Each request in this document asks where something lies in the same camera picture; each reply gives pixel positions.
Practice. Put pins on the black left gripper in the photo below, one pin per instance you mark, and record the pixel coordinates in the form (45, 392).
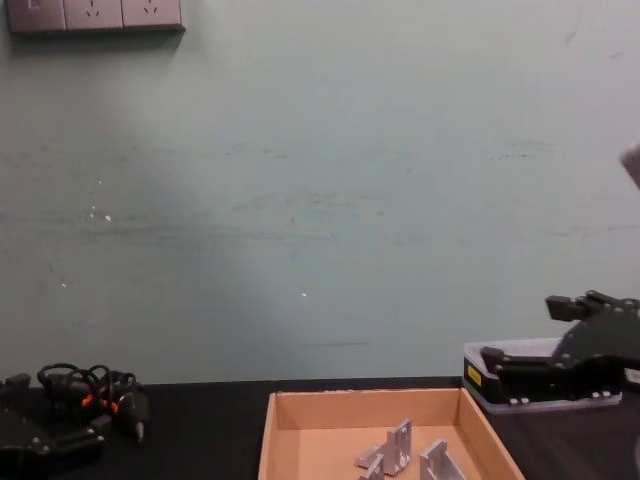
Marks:
(22, 440)

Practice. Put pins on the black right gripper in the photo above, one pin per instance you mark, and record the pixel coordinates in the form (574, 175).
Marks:
(632, 350)

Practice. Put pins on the clear plastic case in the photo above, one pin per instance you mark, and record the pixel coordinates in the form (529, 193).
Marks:
(480, 395)

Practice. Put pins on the grey wall socket plate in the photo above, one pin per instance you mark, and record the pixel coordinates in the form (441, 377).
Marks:
(37, 12)
(151, 11)
(94, 12)

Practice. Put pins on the shallow brown cardboard tray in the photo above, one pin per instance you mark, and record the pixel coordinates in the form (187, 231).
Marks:
(280, 450)

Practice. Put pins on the black table cloth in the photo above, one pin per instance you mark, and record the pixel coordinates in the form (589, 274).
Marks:
(200, 430)

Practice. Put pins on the aluminium corner bracket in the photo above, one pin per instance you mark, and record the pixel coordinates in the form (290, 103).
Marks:
(376, 470)
(440, 462)
(397, 442)

